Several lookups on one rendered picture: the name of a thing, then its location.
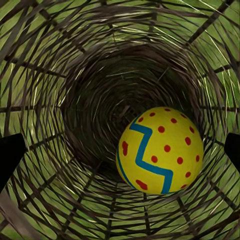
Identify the easter egg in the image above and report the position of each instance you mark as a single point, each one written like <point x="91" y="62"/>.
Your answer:
<point x="160" y="152"/>

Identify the wicker basket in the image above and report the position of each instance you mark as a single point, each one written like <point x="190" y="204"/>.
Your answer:
<point x="83" y="67"/>

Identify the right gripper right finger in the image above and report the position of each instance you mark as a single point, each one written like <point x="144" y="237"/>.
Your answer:
<point x="232" y="149"/>

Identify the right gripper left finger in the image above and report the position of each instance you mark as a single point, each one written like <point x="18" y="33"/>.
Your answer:
<point x="12" y="150"/>

